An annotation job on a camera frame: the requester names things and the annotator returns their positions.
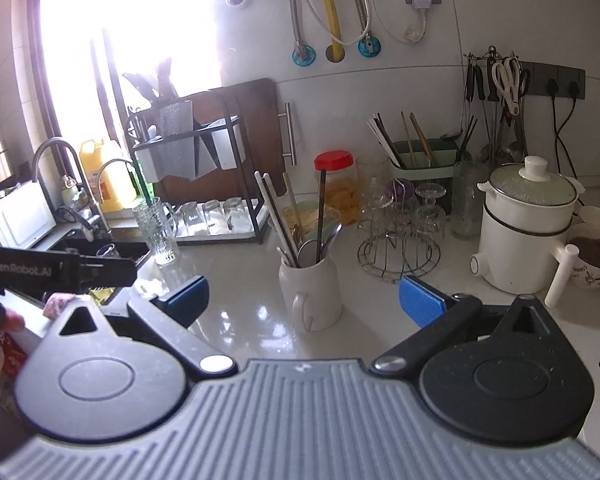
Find black power strip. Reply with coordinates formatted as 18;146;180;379
517;61;587;100

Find red-lid plastic jar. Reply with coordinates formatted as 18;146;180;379
314;151;357;226

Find crystal stem glass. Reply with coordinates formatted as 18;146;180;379
362;192;395;233
415;182;446;234

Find textured glass mug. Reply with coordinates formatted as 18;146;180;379
132;199;180;266

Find dark knife handles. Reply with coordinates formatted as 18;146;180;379
122;57;181;111

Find row of hanging kitchen tools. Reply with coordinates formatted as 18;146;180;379
462;46;531;162

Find dried noodles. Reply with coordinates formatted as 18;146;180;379
287;207;341;234

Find wooden chopstick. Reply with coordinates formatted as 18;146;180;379
282;172;309;242

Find clear glass cup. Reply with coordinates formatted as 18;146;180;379
202;200;225;234
223;197;246;234
180;202;205;234

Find white electric cooking pot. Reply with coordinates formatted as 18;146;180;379
470;156;586;309

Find textured glass tumbler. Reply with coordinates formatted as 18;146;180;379
356;155;393;211

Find small pump bottle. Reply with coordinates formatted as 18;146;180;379
60;175;81;209

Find yellow plastic jug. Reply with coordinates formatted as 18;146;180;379
80;138;136;214

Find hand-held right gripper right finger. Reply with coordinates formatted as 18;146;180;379
370;276;560;378

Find steel bar handle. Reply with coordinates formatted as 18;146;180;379
279;102;299;166

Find tall ribbed glass mug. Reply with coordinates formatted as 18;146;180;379
452;160;491;241

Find white ceramic soup spoon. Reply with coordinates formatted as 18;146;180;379
298;240;321;266

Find bunch of assorted chopsticks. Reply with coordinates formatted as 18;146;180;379
367;111;439;169

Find black power cable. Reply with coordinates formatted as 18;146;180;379
548;94;581;177

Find black metal dish rack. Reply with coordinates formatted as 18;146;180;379
125;95;269;245

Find steel spoon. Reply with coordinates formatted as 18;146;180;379
325;222;343;262

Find white countertop appliance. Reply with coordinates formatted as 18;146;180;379
0;180;57;250

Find wire glass rack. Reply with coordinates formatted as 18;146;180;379
357;180;443;281

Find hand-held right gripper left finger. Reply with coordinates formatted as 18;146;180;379
45;276;238;378

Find steel flexible hose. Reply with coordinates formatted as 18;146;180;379
345;0;383;59
255;0;317;67

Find green plastic bottle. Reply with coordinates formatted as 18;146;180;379
136;160;156;206

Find white ceramic mug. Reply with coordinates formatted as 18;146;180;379
279;254;343;333

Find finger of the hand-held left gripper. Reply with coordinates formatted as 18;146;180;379
77;253;137;290

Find floral ceramic bowl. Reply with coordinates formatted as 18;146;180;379
564;233;600;291

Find pink cloth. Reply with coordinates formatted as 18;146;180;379
44;294;76;319

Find plain white bowl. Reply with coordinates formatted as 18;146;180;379
577;205;600;235

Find black kitchen sink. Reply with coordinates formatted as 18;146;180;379
45;237;151;311

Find white cable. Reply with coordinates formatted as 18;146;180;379
364;0;429;47

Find white drip tray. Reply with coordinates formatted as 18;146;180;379
172;206;271;241

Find silver patterned cutting board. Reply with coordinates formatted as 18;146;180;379
157;101;219;181

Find green plastic basket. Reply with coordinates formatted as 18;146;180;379
280;199;343;234

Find tall steel faucet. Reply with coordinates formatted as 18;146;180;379
32;138;114;241

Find small steel faucet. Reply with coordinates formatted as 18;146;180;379
96;158;139;196

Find yellow hose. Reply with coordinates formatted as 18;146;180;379
312;0;346;61

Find dark wooden cutting board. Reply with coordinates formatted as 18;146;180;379
152;78;280;211

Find green chopstick holder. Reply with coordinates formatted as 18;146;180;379
390;140;458;181

